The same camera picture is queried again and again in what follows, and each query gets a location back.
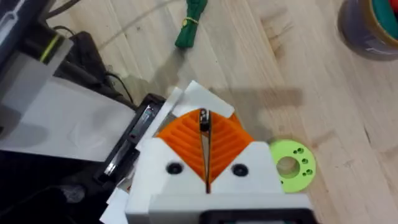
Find bare white finger of the left gripper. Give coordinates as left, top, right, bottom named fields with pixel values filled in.
left=172, top=80, right=236, bottom=119

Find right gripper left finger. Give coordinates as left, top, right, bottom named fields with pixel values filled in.
left=125, top=108, right=208, bottom=215

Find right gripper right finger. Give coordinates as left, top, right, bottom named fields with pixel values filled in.
left=206, top=109, right=285, bottom=195

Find black left wrist plate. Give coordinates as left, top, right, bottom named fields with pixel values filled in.
left=93, top=93, right=167, bottom=188

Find green disc with holes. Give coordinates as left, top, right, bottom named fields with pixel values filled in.
left=269, top=139, right=317, bottom=194

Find tub with toys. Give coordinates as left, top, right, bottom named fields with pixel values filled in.
left=338, top=0, right=398, bottom=62

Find black cable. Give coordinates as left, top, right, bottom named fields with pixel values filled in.
left=104, top=72, right=135, bottom=106

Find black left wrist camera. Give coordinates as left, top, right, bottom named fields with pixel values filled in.
left=53, top=30, right=108, bottom=94

